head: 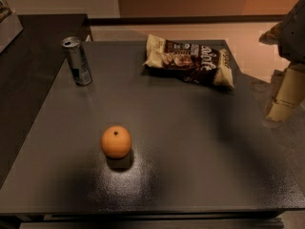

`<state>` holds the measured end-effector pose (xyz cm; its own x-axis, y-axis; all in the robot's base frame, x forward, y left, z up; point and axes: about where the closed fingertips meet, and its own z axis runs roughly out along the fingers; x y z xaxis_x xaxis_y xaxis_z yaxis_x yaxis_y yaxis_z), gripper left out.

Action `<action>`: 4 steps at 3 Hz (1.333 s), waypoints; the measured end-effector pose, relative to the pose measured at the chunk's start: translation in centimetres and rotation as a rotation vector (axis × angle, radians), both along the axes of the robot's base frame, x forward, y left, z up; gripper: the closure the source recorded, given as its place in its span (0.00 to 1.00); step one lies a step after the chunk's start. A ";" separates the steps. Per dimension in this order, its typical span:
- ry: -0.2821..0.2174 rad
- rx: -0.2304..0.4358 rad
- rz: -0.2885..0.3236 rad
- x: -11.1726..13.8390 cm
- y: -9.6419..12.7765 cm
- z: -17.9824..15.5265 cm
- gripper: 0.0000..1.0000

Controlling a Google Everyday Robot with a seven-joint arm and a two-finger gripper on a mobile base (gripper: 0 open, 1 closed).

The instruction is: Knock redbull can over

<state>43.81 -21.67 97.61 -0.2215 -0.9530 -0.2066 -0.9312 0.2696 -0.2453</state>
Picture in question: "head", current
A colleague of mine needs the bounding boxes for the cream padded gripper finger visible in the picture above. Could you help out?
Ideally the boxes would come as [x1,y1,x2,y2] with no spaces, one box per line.
[266,63,305,122]

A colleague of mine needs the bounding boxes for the silver redbull can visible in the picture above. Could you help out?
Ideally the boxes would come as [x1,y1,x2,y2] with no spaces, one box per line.
[61,36,92,86]

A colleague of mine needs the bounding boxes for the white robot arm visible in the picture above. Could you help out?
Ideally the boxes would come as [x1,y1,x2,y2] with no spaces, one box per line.
[259,0,305,122]

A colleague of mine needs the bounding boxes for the brown and cream chip bag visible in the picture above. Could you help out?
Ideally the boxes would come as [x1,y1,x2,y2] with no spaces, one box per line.
[144,34,234,89]

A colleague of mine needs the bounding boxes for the orange fruit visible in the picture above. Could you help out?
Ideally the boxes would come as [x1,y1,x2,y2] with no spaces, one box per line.
[101,125,132,159]

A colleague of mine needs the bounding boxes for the grey box with items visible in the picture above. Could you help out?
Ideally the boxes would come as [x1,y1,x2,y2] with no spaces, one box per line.
[0,0,23,53]

